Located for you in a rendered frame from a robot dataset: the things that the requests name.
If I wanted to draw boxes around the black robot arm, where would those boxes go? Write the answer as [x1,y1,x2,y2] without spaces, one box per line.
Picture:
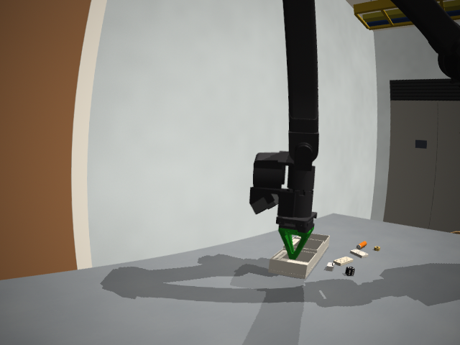
[249,0,460,218]

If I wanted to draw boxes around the black die with white pips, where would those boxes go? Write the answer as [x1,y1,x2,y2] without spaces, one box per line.
[345,267,355,276]

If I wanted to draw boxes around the orange aa battery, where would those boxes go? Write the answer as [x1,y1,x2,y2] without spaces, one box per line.
[356,241,367,249]

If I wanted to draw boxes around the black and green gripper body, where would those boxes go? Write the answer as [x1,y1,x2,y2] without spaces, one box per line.
[276,190,317,233]

